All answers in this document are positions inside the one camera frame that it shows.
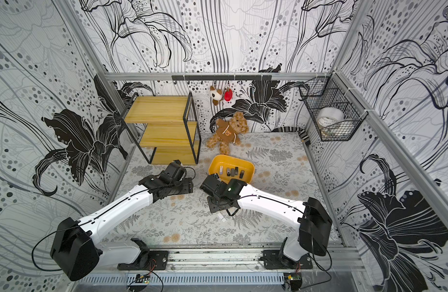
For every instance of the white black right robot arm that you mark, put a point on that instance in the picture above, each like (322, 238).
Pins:
(309, 218)

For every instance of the white tape roll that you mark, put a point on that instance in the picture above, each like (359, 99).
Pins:
(329, 116)

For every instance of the yellow plastic storage box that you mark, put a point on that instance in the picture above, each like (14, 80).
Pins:
(228, 167)

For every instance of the black hook rail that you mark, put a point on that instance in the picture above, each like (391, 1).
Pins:
(201, 77)

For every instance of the small black connector box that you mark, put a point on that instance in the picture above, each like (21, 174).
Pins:
(293, 281)

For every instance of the small circuit board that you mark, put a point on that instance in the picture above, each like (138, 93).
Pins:
(142, 279)

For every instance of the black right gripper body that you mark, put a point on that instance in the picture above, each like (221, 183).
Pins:
(218, 203)

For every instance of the black wire basket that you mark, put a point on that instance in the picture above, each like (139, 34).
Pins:
(322, 92)

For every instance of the hanging red plush toy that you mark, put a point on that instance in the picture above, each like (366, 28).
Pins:
(228, 94)

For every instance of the hanging plush dog toy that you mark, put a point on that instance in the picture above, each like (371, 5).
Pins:
(216, 95)

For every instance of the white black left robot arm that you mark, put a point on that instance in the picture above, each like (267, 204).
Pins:
(78, 248)

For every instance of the striped black white plush tail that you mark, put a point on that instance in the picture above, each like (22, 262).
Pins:
(300, 131)

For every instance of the brown teddy bear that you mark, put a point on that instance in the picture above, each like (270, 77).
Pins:
(228, 132)

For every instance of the wooden shelf black frame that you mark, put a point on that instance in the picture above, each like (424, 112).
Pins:
(172, 130)

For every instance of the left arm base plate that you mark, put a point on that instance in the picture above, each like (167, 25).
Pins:
(152, 260)

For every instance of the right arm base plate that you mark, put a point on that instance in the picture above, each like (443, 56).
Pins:
(275, 260)

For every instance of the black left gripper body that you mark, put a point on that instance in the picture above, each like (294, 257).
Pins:
(178, 187)

